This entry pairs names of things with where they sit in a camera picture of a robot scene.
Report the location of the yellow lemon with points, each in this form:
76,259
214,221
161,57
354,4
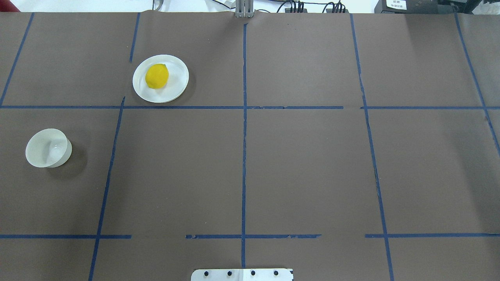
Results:
157,76

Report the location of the white bowl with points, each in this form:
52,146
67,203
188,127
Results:
49,148

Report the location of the white round plate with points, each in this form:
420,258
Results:
176,83

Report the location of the black computer box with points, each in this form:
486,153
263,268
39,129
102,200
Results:
411,7

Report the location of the aluminium frame post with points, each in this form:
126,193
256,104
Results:
244,8

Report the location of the white camera stand base plate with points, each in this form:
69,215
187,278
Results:
264,274

